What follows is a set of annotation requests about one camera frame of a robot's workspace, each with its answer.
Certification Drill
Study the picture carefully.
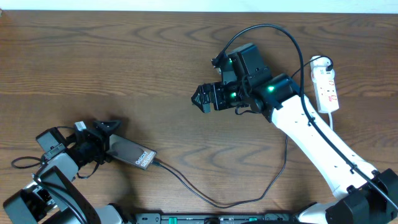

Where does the white power strip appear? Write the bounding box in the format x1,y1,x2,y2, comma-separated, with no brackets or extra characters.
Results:
310,55,339,113

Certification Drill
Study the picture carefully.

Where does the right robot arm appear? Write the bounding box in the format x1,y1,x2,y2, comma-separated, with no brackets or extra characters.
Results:
191,43,397,223

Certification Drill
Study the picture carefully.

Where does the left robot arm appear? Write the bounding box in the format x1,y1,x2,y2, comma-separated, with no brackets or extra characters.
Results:
3,120,129,223

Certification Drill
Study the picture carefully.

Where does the Galaxy S25 Ultra smartphone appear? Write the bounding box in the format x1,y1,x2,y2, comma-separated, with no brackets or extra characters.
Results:
107,134,157,170

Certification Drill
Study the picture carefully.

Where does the left camera black cable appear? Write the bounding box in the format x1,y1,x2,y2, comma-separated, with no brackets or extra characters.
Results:
11,126,100,224

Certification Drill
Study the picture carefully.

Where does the black USB charging cable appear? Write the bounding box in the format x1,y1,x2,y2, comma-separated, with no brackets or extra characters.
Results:
151,55,335,210

